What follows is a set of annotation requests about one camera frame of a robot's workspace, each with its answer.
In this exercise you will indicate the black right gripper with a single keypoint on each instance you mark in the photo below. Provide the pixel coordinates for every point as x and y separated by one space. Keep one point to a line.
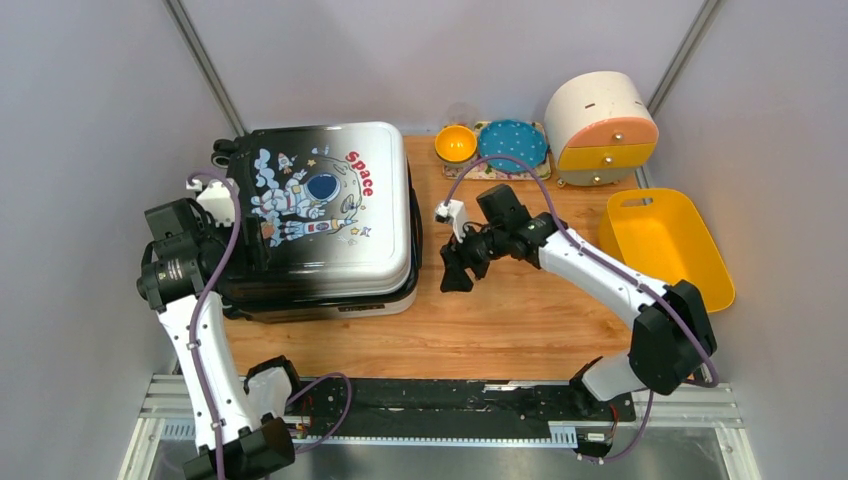
455 278

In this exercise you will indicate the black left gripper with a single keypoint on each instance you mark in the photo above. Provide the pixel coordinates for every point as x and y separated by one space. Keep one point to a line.
251 256

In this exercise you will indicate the black white space suitcase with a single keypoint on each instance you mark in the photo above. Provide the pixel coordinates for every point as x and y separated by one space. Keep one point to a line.
340 217

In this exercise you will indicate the yellow plastic basket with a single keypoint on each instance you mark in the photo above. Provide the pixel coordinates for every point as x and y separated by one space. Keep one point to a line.
660 232

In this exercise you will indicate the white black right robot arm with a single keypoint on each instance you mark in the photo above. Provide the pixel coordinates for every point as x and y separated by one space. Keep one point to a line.
671 333

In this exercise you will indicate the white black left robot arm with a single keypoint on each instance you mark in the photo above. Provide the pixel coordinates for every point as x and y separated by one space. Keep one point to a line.
240 431

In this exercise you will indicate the small yellow bowl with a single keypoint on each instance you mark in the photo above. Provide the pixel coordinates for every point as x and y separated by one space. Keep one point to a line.
456 144

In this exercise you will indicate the blue dotted plate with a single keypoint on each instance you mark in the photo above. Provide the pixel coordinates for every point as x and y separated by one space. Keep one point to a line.
502 140

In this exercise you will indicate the cream round drawer cabinet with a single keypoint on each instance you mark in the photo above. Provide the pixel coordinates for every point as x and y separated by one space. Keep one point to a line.
599 129

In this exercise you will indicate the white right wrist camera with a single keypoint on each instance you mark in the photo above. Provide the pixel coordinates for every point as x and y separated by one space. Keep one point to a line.
454 213

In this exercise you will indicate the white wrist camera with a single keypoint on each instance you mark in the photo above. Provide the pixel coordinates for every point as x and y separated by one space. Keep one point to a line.
454 213
215 198

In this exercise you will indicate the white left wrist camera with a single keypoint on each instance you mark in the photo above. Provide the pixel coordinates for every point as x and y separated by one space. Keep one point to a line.
215 198

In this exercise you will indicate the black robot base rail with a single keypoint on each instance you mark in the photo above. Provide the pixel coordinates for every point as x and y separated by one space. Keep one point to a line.
455 412

